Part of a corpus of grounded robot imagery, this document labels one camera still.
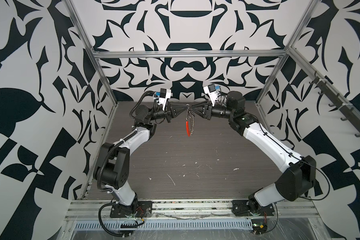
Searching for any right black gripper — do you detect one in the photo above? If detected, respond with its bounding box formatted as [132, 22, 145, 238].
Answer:
[191, 100, 237, 122]

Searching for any large keyring with red handle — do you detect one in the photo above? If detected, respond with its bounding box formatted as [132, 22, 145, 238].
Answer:
[186, 106, 195, 137]

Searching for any small black key fob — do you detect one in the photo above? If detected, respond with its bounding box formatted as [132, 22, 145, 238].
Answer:
[188, 110, 195, 117]

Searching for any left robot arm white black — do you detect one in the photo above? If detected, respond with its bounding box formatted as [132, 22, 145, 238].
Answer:
[93, 103, 190, 210]

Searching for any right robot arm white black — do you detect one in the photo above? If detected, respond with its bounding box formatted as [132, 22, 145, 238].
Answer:
[189, 91, 317, 213]

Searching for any small green-lit circuit board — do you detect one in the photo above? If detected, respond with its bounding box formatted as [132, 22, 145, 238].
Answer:
[251, 220, 268, 235]

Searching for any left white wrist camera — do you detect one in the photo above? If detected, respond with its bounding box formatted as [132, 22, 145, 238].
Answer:
[154, 88, 172, 111]

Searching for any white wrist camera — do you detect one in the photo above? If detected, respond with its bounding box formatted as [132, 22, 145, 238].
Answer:
[203, 84, 221, 107]
[154, 88, 172, 111]

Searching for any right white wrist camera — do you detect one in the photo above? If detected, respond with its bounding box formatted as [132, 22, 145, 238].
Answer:
[203, 84, 221, 107]

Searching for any aluminium frame back crossbar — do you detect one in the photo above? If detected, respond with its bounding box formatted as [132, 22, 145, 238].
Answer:
[93, 50, 286, 59]

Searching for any left black corrugated cable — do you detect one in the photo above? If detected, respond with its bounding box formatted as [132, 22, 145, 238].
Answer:
[95, 90, 157, 238]

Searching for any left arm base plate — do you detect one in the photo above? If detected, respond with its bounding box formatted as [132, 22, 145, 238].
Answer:
[110, 201, 153, 218]

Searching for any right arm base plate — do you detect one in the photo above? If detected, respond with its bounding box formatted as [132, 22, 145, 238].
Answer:
[232, 199, 275, 217]

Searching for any white slotted cable duct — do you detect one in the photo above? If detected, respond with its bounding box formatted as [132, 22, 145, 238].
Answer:
[75, 219, 253, 231]

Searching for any aluminium frame front rail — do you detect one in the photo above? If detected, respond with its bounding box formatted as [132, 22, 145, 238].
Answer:
[64, 199, 321, 221]

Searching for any grey wall hook rack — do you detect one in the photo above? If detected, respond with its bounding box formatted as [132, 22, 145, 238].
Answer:
[308, 71, 360, 138]

